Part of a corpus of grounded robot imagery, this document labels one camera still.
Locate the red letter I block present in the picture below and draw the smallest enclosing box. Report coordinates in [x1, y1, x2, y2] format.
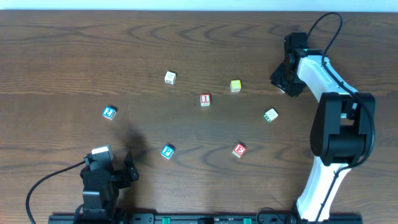
[200, 93, 211, 106]

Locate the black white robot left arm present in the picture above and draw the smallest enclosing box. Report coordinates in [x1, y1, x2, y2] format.
[73, 151, 139, 223]

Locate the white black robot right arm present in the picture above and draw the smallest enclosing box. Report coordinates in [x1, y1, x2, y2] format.
[271, 48, 375, 223]

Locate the green edged wooden block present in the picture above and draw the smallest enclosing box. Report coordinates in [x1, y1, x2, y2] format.
[264, 108, 278, 123]

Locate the yellow wooden block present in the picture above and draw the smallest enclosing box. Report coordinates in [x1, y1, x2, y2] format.
[230, 80, 242, 92]

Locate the blue letter P block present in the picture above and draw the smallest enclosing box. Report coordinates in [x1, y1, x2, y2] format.
[161, 145, 175, 159]

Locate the blue number 2 block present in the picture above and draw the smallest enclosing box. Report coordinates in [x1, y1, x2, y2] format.
[102, 106, 117, 120]

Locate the red letter E block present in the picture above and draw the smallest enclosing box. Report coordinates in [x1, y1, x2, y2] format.
[232, 143, 247, 158]

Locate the plain white wooden block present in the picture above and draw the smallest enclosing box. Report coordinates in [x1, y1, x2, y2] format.
[164, 71, 177, 85]

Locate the black mounting rail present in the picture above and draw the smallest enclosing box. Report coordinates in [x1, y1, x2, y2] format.
[48, 213, 363, 224]

